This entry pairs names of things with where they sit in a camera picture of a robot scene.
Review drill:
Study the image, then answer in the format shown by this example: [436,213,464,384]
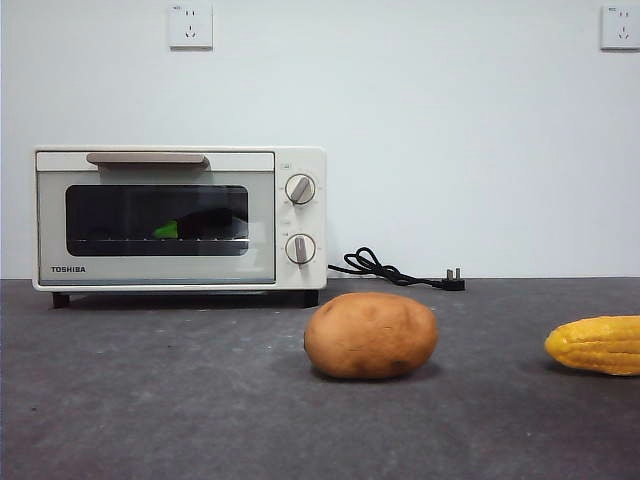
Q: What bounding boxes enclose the purple eggplant green stem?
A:
[152,207,236,242]

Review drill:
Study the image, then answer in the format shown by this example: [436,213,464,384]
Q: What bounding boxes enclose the white Toshiba toaster oven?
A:
[32,145,329,309]

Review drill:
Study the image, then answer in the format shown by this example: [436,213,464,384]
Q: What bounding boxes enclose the wire oven rack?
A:
[75,234,251,247]

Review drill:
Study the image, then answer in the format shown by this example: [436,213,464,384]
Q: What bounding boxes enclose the brown potato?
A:
[304,292,439,380]

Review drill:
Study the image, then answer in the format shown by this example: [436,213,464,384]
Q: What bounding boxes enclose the black power cable with plug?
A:
[327,246,467,293]

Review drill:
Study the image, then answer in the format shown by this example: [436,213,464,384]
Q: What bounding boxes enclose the white oven knob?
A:
[284,232,317,266]
[284,173,317,206]

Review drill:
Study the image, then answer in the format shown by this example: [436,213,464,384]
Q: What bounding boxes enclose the white wall socket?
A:
[168,3,215,52]
[600,4,640,52]

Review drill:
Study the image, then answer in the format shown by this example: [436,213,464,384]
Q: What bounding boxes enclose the yellow corn cob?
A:
[544,315,640,377]

